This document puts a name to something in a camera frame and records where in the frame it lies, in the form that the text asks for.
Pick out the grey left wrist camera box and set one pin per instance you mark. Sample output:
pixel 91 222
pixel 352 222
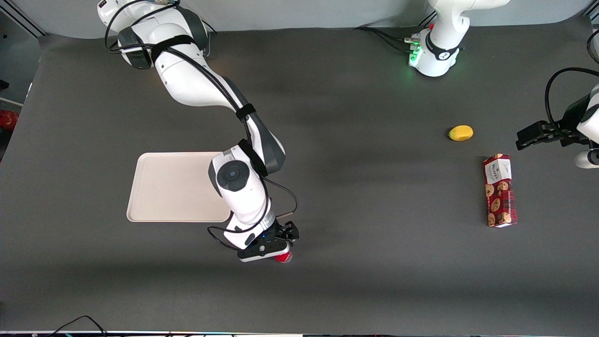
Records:
pixel 587 160

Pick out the red coke bottle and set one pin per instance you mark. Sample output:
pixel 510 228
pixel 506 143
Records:
pixel 283 258

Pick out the yellow lemon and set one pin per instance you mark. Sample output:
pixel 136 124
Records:
pixel 461 133

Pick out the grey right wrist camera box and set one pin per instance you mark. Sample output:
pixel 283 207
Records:
pixel 257 252

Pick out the white rectangular plastic tray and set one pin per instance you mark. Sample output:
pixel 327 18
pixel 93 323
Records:
pixel 173 187

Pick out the red object beside table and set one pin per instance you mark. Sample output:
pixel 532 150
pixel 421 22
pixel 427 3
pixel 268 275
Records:
pixel 8 120

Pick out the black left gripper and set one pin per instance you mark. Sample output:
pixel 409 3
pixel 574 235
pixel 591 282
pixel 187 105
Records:
pixel 563 129

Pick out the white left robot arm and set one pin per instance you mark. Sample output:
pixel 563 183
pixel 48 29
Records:
pixel 444 28

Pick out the grey metal frame bar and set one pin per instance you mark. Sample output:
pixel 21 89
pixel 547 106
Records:
pixel 28 22

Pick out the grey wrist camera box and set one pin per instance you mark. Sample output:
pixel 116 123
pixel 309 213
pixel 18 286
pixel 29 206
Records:
pixel 587 160
pixel 257 252

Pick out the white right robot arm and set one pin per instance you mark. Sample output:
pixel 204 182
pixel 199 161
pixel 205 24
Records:
pixel 187 79

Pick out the red cookie box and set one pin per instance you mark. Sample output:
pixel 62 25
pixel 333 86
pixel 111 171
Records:
pixel 500 192

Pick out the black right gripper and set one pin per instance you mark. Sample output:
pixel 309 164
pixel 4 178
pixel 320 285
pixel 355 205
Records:
pixel 283 232

